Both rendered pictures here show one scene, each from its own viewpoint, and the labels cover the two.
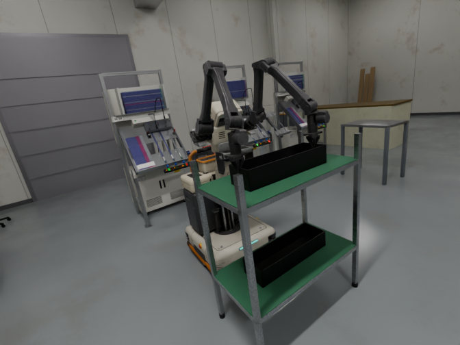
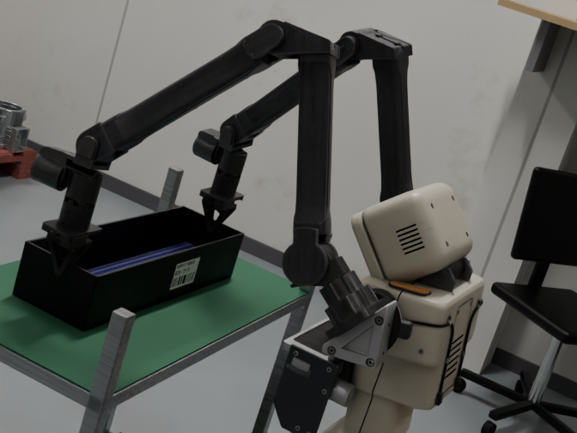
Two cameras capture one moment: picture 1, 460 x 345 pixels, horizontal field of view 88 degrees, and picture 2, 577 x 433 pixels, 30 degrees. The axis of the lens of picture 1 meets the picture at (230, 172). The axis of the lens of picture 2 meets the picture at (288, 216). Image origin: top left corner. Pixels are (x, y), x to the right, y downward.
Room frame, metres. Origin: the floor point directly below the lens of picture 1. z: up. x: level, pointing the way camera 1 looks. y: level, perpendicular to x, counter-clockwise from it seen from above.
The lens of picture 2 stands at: (3.12, -1.39, 1.79)
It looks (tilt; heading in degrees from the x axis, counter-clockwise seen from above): 16 degrees down; 142
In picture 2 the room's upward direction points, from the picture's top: 18 degrees clockwise
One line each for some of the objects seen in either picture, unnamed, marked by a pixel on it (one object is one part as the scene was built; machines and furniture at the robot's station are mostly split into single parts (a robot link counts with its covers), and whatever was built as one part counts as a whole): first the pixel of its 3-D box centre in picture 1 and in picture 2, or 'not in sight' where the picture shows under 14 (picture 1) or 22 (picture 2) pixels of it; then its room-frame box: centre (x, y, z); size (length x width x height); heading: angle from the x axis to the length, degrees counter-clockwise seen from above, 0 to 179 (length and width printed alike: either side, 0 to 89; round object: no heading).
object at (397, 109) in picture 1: (343, 123); not in sight; (5.80, -2.92, 0.44); 2.51 x 0.81 x 0.88; 30
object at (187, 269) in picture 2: (280, 163); (139, 261); (1.28, -0.29, 1.01); 0.57 x 0.17 x 0.11; 120
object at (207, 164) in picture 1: (211, 163); not in sight; (2.06, 0.15, 0.87); 0.23 x 0.15 x 0.11; 120
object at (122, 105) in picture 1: (146, 143); not in sight; (3.47, 1.14, 0.95); 1.33 x 0.82 x 1.90; 32
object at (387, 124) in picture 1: (372, 149); not in sight; (3.35, -2.11, 0.40); 0.70 x 0.45 x 0.80; 24
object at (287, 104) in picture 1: (295, 128); not in sight; (4.83, -1.45, 0.65); 1.01 x 0.73 x 1.29; 32
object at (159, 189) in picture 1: (155, 163); not in sight; (3.31, 1.03, 0.66); 1.01 x 0.73 x 1.31; 32
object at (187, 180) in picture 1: (217, 193); not in sight; (2.04, 0.14, 0.59); 0.55 x 0.34 x 0.83; 120
